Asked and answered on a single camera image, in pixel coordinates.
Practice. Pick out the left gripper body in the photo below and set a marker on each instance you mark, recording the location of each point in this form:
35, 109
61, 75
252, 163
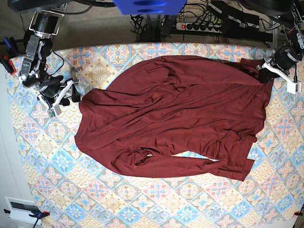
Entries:
286, 57

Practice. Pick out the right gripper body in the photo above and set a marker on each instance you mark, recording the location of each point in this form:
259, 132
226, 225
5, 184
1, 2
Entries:
50, 88

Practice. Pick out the dark red t-shirt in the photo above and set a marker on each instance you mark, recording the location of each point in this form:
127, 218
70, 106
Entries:
175, 116

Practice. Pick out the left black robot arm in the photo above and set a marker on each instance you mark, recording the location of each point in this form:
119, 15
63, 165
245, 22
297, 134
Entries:
292, 22

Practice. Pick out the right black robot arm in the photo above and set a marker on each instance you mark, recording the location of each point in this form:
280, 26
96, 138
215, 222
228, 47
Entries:
38, 43

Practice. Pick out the black orange table clamp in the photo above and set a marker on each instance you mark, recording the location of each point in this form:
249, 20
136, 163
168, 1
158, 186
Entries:
8, 65

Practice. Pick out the blue clamp upper left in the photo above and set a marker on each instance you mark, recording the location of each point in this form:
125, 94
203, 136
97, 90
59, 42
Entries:
9, 42

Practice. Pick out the blue black bar clamp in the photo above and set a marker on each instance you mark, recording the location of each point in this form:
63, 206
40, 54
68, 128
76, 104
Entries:
35, 213

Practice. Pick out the orange corner clamp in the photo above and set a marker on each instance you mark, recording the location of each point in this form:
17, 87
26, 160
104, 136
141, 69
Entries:
299, 213

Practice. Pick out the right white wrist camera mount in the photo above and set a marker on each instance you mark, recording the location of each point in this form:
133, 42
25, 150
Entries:
54, 108

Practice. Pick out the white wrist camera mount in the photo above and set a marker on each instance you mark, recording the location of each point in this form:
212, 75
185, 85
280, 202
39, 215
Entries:
293, 86
54, 108

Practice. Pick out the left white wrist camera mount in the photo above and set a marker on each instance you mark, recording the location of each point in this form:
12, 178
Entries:
293, 86

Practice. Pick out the white power strip red switch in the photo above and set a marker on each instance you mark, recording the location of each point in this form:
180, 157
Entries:
197, 27

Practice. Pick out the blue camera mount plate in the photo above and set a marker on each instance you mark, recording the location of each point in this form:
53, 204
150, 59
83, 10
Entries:
146, 7

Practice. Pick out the white wall socket box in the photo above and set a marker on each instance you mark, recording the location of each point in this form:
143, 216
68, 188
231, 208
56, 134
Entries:
19, 204

